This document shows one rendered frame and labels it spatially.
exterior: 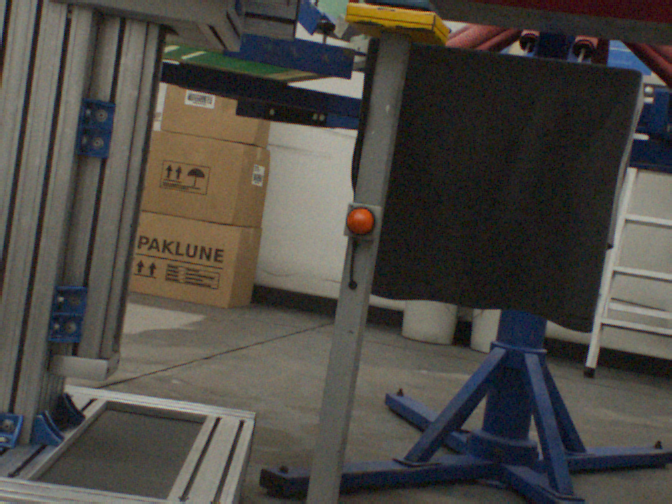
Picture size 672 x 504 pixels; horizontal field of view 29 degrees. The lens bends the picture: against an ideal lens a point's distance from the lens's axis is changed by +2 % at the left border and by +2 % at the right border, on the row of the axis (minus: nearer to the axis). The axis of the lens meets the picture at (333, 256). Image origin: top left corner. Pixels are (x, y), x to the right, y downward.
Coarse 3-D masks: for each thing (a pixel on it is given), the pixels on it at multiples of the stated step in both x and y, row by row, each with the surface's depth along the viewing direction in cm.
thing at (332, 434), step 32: (384, 32) 188; (416, 32) 184; (448, 32) 193; (384, 64) 188; (384, 96) 188; (384, 128) 188; (384, 160) 188; (384, 192) 190; (352, 320) 190; (352, 352) 190; (352, 384) 191; (320, 416) 191; (320, 448) 191; (320, 480) 191
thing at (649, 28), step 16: (432, 0) 284; (448, 0) 282; (496, 16) 283; (512, 16) 282; (528, 16) 280; (544, 16) 279; (560, 16) 278; (576, 16) 277; (592, 16) 275; (640, 32) 276; (656, 32) 275
